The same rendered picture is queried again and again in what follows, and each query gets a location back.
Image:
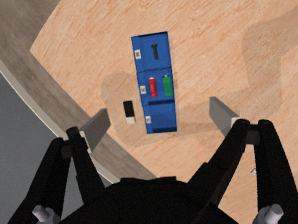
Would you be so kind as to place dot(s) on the blue rack of bins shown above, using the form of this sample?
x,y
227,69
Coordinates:
x,y
163,116

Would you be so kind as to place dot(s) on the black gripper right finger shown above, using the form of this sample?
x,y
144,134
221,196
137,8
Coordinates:
x,y
277,195

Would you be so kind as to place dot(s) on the white domino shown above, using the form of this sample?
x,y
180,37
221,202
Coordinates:
x,y
254,171

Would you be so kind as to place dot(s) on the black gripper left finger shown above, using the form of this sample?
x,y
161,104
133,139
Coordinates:
x,y
44,201

